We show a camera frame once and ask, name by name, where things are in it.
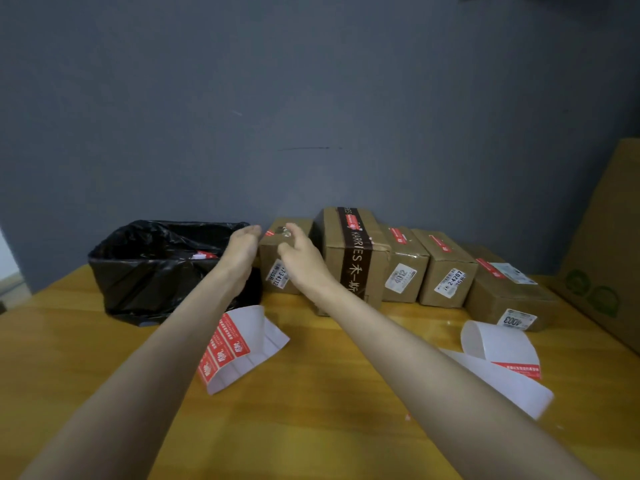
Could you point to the person's right hand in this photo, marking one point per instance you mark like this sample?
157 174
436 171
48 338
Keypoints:
305 264

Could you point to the person's left hand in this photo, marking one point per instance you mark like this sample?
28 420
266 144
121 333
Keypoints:
240 254

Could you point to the small brown cardboard box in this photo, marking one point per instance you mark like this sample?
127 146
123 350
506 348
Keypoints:
400 252
265 249
430 264

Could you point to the box with black tape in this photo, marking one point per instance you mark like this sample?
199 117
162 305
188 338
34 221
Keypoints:
330 254

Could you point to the white printed price label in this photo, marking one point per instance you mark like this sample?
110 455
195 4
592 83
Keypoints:
450 283
275 274
401 278

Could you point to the red sticker label strip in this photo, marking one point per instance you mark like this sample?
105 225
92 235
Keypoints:
250 324

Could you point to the long brown cardboard box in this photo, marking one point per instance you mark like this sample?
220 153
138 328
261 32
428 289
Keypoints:
480 299

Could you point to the white barcode label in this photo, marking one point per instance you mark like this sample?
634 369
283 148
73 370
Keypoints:
512 273

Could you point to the white backing paper strip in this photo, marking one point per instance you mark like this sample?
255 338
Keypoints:
500 344

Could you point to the white end label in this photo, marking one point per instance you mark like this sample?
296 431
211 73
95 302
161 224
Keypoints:
516 319

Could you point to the person's left forearm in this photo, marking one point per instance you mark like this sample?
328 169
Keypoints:
135 389

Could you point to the person's right forearm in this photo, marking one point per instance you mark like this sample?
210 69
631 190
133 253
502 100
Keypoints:
450 399

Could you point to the black plastic trash bag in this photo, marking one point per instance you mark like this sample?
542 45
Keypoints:
140 284

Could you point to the large green printed carton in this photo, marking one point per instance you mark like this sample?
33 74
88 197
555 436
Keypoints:
610 234

